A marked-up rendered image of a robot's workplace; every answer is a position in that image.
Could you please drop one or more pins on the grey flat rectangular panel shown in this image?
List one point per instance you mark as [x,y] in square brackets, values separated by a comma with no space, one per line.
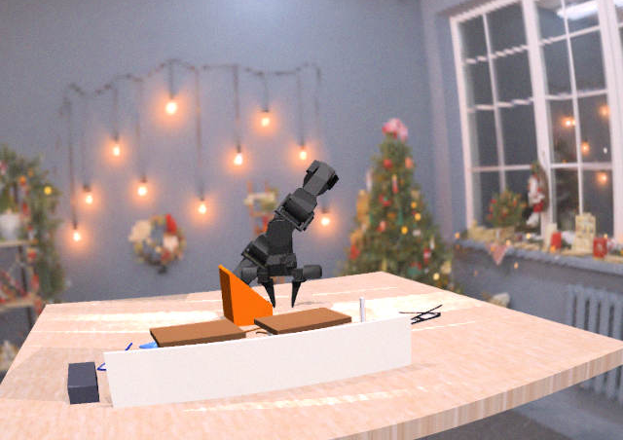
[215,370]

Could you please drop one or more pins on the black-framed glasses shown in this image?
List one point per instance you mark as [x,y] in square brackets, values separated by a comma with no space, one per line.
[424,315]

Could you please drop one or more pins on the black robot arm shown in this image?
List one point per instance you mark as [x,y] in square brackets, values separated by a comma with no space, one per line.
[295,210]

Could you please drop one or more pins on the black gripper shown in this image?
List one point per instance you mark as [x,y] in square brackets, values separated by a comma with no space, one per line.
[300,275]

